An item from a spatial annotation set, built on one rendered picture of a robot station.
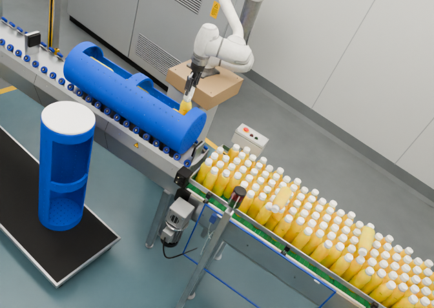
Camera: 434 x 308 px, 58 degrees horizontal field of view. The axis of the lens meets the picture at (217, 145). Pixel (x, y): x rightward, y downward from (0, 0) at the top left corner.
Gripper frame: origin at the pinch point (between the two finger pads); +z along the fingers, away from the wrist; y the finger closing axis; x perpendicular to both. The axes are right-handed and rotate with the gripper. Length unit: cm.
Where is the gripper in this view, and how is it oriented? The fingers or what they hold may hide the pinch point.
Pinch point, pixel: (188, 93)
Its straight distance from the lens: 220.2
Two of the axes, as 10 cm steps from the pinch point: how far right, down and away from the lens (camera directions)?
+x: 8.3, 5.2, -2.0
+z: -3.0, 7.1, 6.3
